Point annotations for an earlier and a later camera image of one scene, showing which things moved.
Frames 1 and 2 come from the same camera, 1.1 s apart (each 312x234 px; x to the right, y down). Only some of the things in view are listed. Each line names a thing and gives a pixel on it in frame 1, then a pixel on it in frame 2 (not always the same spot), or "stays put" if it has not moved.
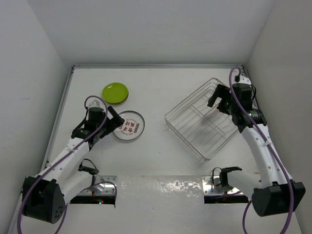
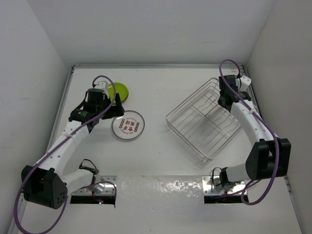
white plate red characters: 133,127 stays put
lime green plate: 115,93 stays put
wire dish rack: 204,130 stays put
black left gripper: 116,121 → 115,110
